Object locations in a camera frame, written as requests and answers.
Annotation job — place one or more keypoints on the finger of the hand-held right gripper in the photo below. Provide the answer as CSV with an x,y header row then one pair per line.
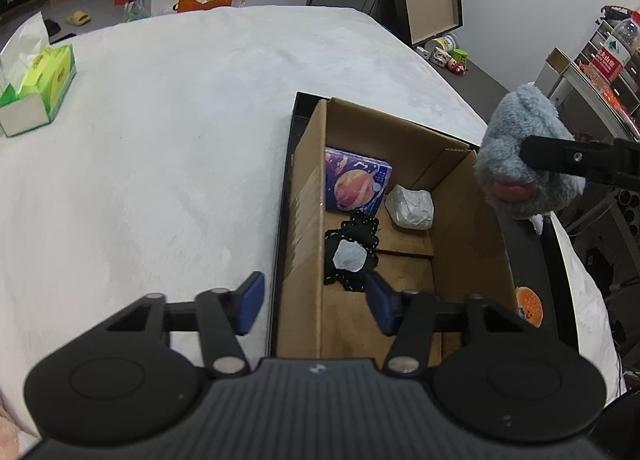
x,y
575,156

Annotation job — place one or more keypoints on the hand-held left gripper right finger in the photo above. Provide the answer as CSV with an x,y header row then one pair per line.
x,y
381,307

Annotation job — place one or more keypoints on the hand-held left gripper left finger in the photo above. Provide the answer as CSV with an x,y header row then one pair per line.
x,y
250,302

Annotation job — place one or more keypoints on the blue-grey plush toy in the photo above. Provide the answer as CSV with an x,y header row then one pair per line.
x,y
525,113

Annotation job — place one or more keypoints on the black lace pouch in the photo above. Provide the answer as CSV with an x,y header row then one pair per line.
x,y
357,235

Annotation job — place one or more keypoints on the white plastic bag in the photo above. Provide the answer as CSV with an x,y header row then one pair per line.
x,y
410,207

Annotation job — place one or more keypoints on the black shallow tray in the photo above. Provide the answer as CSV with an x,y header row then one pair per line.
x,y
530,260

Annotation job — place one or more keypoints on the brown cardboard box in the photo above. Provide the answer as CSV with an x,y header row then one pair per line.
x,y
465,225

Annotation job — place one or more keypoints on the purple planet box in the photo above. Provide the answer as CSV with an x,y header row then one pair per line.
x,y
352,180

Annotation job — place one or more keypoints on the white desk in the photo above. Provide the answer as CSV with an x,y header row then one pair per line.
x,y
575,83

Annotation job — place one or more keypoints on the large red-label water bottle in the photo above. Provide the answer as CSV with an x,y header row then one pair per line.
x,y
612,53

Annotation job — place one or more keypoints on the orange burger plush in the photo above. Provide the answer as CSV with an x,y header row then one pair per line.
x,y
529,305

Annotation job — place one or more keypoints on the small red toy figures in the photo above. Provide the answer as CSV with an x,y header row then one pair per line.
x,y
459,60

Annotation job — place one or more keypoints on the green tissue box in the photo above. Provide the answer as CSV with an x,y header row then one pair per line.
x,y
45,80

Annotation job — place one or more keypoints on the green plastic bag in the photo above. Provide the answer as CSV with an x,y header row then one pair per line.
x,y
136,11

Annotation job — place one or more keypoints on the yellow slipper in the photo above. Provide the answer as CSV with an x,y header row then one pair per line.
x,y
77,18

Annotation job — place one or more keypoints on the black slipper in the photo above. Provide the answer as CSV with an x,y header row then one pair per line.
x,y
51,25

